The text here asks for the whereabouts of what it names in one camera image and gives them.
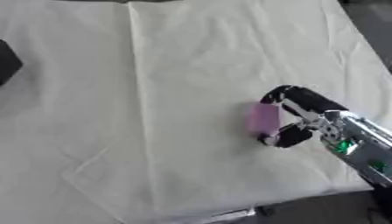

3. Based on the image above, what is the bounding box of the black box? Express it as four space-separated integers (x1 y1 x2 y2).
0 39 25 87

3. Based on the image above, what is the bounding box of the purple rectangular block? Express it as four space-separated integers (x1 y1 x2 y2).
245 102 284 138

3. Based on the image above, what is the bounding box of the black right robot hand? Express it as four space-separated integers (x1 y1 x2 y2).
257 84 351 149

